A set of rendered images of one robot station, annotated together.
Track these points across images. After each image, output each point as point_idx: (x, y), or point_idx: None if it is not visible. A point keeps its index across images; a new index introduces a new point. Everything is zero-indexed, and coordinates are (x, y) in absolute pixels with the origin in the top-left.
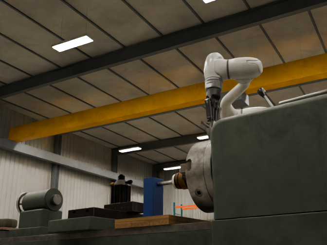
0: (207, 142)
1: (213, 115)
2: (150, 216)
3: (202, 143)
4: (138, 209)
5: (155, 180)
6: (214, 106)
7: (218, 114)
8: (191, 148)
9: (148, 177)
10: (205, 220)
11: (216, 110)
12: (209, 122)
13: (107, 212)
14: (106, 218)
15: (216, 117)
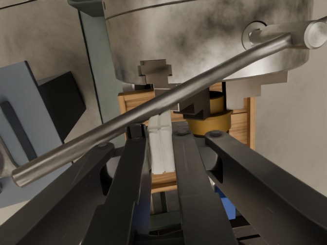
0: (307, 0)
1: (189, 146)
2: (255, 111)
3: (307, 20)
4: (176, 230)
5: (222, 192)
6: (198, 206)
7: (67, 189)
8: (308, 57)
9: (234, 208)
10: (147, 91)
11: (125, 201)
12: (319, 22)
13: (238, 223)
14: (236, 216)
15: (122, 155)
